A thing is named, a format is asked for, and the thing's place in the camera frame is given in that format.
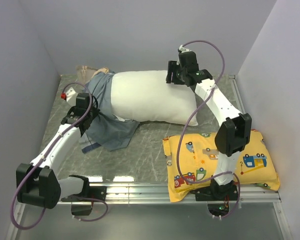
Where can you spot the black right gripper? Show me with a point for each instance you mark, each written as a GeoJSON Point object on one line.
{"type": "Point", "coordinates": [172, 66]}

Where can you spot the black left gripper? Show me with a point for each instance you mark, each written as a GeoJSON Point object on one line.
{"type": "Point", "coordinates": [95, 111]}

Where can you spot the blue striped pillowcase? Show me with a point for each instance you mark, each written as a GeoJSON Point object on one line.
{"type": "Point", "coordinates": [106, 130]}

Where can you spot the white pillow insert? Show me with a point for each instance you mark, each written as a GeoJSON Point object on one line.
{"type": "Point", "coordinates": [145, 96]}

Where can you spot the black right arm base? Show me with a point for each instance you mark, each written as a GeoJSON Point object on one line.
{"type": "Point", "coordinates": [221, 202]}

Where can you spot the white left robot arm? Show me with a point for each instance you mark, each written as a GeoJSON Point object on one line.
{"type": "Point", "coordinates": [36, 181]}

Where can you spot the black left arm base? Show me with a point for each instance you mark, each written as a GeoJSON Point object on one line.
{"type": "Point", "coordinates": [90, 197]}

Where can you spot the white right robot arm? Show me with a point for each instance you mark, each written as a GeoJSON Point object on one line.
{"type": "Point", "coordinates": [234, 126]}

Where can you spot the yellow cartoon car pillow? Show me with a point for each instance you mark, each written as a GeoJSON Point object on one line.
{"type": "Point", "coordinates": [191, 164]}

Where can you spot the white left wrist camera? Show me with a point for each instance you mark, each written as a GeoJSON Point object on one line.
{"type": "Point", "coordinates": [69, 96]}

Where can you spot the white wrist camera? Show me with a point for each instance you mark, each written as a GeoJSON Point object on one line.
{"type": "Point", "coordinates": [183, 49]}
{"type": "Point", "coordinates": [69, 96]}

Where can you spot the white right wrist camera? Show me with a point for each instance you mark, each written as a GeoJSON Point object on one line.
{"type": "Point", "coordinates": [183, 49]}

